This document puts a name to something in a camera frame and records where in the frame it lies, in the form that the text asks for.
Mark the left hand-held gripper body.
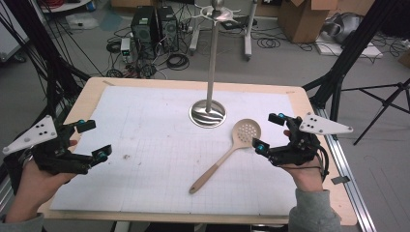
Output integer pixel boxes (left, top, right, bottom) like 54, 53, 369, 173
2, 114, 95, 177

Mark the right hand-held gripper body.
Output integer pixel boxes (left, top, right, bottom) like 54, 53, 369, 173
268, 112, 354, 167

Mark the beige slotted spoon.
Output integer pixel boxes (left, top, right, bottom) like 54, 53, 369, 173
189, 118, 262, 195

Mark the metal utensil stand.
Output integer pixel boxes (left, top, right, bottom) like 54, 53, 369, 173
188, 0, 241, 130

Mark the person's right hand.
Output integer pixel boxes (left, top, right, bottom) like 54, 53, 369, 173
279, 129, 325, 193

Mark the person's left hand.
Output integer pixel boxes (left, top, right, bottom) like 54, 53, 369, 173
15, 138, 79, 207

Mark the white grid mat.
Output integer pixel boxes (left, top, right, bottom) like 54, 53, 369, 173
49, 85, 303, 217

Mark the black tape piece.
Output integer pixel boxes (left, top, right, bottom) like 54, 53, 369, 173
331, 175, 351, 186

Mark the white wheeled stand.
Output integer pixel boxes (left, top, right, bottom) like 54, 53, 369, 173
189, 0, 259, 62

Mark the small grey power supply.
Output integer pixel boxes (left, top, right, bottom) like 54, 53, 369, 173
120, 37, 132, 62

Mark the black tripod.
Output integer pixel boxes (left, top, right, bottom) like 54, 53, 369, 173
341, 76, 410, 146

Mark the cardboard box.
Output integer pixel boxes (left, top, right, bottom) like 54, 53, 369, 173
278, 0, 339, 44

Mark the flat white board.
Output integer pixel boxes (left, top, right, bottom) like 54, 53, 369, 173
313, 40, 385, 59

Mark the clear plastic bag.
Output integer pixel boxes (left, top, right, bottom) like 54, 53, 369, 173
66, 13, 100, 31

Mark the large black computer tower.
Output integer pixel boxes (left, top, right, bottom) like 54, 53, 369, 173
130, 6, 161, 61

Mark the silver grey bag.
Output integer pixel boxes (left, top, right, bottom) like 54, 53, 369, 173
322, 13, 362, 44

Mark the round white table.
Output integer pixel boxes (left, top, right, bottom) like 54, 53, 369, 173
38, 0, 95, 14

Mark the slim black computer tower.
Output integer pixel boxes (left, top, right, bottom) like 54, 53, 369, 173
157, 5, 180, 52

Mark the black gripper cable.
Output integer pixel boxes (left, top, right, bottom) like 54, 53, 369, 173
317, 144, 331, 182

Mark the aluminium rail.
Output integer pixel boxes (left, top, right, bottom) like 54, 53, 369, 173
0, 182, 14, 212
313, 105, 377, 232

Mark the black frame with cables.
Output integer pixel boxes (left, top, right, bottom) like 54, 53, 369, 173
0, 0, 91, 130

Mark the thin coiled black cable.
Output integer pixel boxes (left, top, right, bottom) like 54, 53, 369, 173
256, 38, 281, 49

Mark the black frame beam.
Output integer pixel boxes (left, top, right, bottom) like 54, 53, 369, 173
303, 0, 400, 139

